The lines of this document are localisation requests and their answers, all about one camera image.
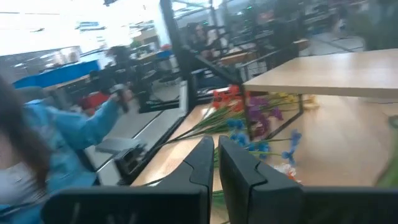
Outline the wooden shelf black metal frame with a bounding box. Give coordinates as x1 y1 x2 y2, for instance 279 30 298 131
239 48 398 141

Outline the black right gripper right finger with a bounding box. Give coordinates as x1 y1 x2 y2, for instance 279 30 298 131
218 135 398 224

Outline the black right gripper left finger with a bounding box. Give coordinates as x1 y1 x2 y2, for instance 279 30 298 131
41 135 216 224

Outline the yellow artificial flower bunch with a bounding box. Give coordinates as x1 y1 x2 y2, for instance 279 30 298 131
267 91 321 111

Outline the blue background table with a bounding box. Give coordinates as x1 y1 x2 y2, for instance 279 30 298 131
12 59 101 90

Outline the blue artificial flower bunch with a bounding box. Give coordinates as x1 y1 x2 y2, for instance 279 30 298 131
213 118 303 167

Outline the purple artificial flower bunch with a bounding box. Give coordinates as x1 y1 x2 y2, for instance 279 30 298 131
247 95 285 139

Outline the white artificial flower bunch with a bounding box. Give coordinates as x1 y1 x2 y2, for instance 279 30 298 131
273 162 302 184

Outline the black aluminium table frame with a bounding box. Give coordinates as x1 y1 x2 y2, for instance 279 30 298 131
118 0 246 187

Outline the red artificial flower bunch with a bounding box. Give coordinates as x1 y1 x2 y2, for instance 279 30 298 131
164 84 251 147

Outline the person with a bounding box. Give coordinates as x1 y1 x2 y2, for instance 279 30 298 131
185 22 218 62
0 73 135 224

